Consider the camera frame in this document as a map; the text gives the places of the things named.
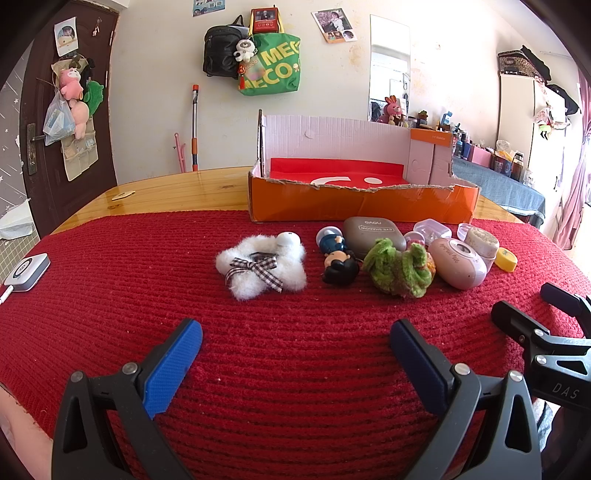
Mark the red box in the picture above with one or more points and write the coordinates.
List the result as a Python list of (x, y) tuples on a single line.
[(265, 18)]

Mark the white fluffy bow hair clip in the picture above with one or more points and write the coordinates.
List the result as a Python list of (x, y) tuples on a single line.
[(286, 267)]

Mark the orange-edged photo strip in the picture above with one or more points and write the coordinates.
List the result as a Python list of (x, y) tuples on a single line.
[(341, 36)]

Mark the black-haired doll figurine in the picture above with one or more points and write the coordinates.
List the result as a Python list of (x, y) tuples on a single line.
[(339, 270)]

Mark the beige hanging door organizer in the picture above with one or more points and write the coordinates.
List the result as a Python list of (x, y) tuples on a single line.
[(81, 157)]

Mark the blue tablecloth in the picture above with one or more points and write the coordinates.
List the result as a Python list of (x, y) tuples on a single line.
[(498, 184)]

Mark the peach plush toy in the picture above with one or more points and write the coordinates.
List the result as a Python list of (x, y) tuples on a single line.
[(80, 117)]

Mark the clear small plastic box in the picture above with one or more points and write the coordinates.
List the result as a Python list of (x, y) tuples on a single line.
[(434, 227)]

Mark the orange cardboard box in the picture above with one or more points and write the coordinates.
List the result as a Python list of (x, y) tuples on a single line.
[(360, 205)]

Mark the white jar with grey top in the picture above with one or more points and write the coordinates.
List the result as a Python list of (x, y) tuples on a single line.
[(482, 242)]

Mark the grey eyeshadow case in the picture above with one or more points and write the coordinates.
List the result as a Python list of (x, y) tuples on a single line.
[(369, 230)]

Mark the black hanging garment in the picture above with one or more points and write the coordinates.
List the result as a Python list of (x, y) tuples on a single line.
[(565, 99)]

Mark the dark brown door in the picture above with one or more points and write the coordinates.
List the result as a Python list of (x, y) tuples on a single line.
[(99, 92)]

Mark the white panda plush charm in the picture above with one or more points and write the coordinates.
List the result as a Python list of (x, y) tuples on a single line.
[(244, 48)]

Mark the clear plastic bag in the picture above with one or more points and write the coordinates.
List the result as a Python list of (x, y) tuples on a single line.
[(57, 122)]

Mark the pink bunny plush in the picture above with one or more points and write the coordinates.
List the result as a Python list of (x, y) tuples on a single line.
[(392, 110)]

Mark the green knitted plush toy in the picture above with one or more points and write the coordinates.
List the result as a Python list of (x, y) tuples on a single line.
[(392, 270)]

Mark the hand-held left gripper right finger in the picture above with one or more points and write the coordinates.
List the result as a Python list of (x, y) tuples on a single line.
[(415, 364)]

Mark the wall mirror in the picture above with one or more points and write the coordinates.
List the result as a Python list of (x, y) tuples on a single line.
[(388, 55)]

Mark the pink plush toy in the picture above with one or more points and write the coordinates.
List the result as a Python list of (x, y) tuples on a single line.
[(70, 83)]

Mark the pink storage box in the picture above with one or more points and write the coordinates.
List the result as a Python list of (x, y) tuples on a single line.
[(480, 156)]

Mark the white wardrobe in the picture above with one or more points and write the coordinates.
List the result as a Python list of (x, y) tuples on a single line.
[(517, 115)]

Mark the black backpack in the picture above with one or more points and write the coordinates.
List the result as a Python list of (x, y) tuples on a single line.
[(221, 50)]

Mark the door poster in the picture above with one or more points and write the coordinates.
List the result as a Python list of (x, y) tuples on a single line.
[(65, 37)]

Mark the cream paper tag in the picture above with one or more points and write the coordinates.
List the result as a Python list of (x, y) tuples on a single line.
[(123, 194)]

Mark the white square device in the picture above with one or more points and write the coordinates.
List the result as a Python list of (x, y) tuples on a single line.
[(27, 271)]

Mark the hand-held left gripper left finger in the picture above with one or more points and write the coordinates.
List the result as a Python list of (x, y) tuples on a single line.
[(173, 364)]

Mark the pink curtain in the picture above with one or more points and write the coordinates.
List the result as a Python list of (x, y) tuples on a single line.
[(577, 184)]

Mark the wall poster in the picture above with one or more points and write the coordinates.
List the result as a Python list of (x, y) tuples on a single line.
[(207, 7)]

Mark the person's dark clothing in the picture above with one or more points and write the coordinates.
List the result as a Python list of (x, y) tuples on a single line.
[(561, 438)]

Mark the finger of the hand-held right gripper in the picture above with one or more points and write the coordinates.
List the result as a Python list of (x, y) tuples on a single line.
[(517, 323), (561, 295)]

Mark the row of toiletry bottles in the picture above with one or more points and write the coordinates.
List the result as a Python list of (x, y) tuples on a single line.
[(461, 143)]

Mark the pink round handheld device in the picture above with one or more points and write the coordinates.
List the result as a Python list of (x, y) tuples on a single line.
[(455, 263)]

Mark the pink plastic hanger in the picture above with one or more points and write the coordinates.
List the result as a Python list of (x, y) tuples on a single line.
[(181, 157)]

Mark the red knitted mat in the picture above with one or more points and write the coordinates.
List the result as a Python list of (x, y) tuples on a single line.
[(295, 300)]

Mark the green tote bag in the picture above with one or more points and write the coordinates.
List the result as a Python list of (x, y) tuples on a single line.
[(277, 64)]

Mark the red tassel charm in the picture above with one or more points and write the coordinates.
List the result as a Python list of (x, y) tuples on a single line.
[(243, 76)]

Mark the wall photo print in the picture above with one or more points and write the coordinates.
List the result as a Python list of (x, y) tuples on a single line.
[(330, 19)]

